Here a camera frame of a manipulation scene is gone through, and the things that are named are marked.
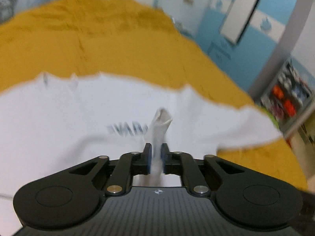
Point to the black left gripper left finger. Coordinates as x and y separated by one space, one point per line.
72 196

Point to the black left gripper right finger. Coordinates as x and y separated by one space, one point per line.
244 197

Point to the white Nevada sweatshirt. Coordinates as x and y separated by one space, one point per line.
49 124

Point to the colourful toy shelf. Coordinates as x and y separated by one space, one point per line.
289 97

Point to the mustard yellow bed quilt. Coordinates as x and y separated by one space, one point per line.
81 38

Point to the blue white wardrobe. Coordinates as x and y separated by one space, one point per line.
241 35

